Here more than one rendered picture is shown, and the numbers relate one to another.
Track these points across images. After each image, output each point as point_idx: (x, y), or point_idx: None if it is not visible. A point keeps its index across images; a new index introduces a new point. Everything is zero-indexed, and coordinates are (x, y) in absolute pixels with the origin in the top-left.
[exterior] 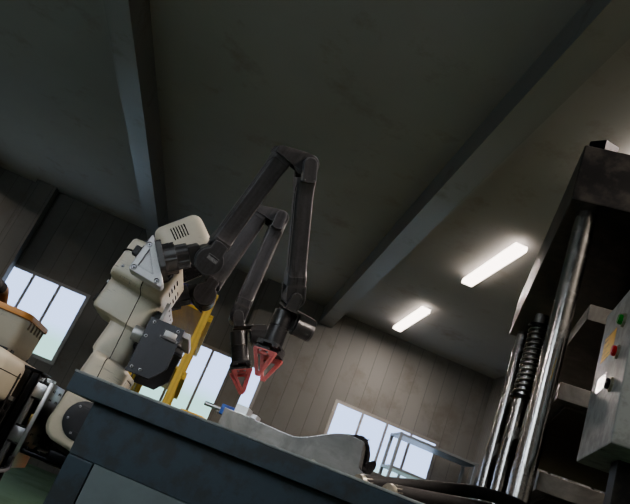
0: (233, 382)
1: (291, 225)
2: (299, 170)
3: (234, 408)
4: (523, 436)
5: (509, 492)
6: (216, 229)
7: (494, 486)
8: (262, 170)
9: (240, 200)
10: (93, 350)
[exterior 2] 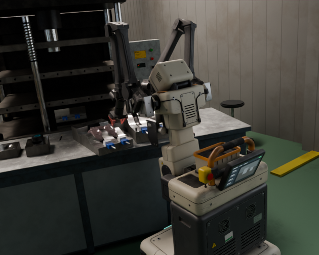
0: (114, 123)
1: (172, 50)
2: (183, 29)
3: (161, 125)
4: (128, 85)
5: (130, 100)
6: (191, 66)
7: (44, 101)
8: (194, 36)
9: (193, 51)
10: (196, 139)
